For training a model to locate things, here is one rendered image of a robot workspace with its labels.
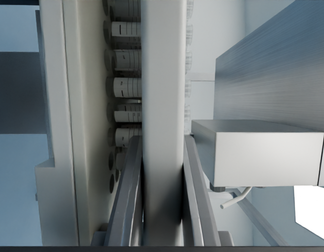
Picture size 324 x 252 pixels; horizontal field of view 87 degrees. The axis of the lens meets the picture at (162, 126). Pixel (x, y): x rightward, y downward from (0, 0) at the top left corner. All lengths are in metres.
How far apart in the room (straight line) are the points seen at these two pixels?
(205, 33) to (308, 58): 3.82
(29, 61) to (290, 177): 0.61
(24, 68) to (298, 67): 0.62
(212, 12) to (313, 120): 4.20
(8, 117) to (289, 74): 0.68
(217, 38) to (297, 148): 3.95
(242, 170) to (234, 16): 4.40
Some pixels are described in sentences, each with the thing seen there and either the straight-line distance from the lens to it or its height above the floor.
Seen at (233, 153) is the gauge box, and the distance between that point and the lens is 0.34.
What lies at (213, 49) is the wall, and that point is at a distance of 4.11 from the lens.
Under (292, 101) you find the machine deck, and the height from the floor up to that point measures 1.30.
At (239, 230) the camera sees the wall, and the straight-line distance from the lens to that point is 4.28.
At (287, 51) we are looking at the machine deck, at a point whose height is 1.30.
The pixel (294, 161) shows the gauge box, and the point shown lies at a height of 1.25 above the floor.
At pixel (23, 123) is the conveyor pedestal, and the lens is 0.55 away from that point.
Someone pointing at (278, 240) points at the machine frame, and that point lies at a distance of 1.29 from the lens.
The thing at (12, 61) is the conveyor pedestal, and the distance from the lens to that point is 0.56.
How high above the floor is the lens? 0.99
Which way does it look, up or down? 2 degrees up
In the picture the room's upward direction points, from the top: 90 degrees clockwise
